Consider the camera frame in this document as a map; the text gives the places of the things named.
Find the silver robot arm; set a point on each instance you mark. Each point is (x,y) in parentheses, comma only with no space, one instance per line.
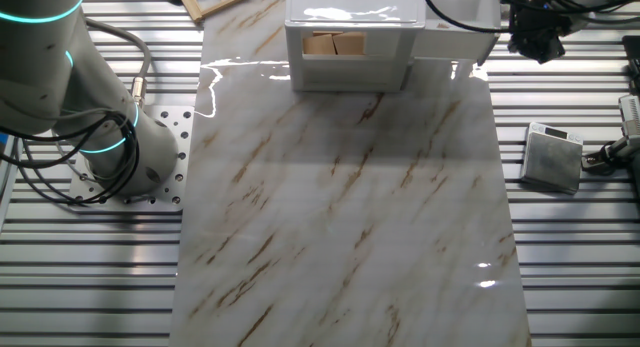
(45,62)

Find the white mini cabinet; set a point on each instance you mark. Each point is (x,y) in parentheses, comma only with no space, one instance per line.
(345,72)

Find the silver digital scale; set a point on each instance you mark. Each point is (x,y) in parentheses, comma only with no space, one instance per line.
(550,162)

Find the wooden window frame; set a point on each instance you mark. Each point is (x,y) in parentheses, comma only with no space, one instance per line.
(220,5)

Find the black mount block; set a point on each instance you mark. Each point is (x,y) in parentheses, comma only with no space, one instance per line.
(632,62)

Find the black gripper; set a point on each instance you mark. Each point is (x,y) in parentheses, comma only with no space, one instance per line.
(537,22)

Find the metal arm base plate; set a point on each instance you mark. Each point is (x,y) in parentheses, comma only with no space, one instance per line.
(167,189)

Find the wooden block in cabinet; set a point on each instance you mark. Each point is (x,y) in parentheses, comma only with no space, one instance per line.
(318,45)
(350,43)

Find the small silver camera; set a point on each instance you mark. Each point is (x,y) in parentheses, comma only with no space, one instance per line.
(631,114)

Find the marble pattern board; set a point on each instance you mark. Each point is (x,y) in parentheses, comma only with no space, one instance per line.
(325,237)

